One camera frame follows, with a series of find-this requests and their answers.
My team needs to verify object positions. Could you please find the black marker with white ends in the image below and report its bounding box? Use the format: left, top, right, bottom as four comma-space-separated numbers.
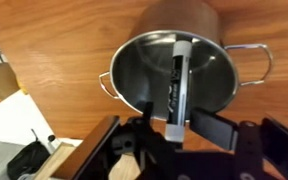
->
163, 39, 194, 143

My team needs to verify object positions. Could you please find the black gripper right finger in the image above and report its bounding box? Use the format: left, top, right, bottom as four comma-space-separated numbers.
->
188, 108, 288, 180

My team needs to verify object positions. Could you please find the grey office chair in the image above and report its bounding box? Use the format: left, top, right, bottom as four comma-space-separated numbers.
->
0, 128, 57, 180

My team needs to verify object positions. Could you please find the silver steel pot with handles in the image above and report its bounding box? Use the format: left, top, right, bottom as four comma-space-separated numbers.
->
98, 1, 274, 122

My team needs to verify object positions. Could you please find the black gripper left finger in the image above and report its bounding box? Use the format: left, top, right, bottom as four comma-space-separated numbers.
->
70, 101, 185, 180

